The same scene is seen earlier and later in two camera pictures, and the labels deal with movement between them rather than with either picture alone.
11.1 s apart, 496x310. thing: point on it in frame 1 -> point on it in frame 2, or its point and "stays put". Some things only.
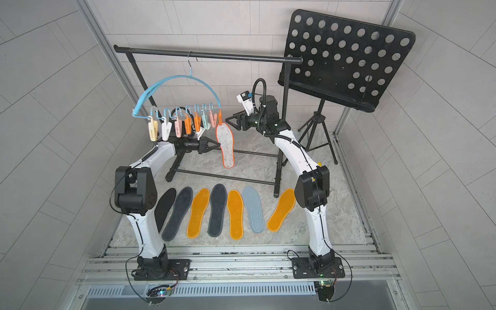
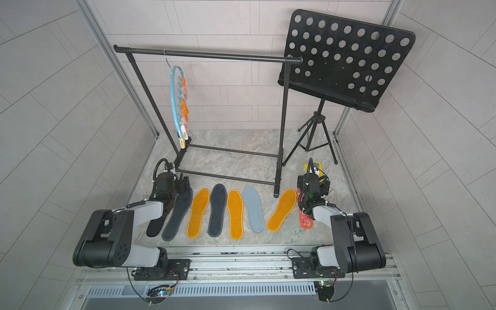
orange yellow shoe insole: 200,201 stays put
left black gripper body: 190,144 -> 181,186
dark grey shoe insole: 182,205 stays put
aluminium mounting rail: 241,265 stays put
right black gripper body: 259,121 -> 325,189
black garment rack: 229,57 stays put
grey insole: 218,199 stays put
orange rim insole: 224,135 -> 306,220
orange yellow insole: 235,206 stays put
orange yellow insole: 287,201 stays put
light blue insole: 252,201 stays put
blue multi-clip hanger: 198,120 -> 180,107
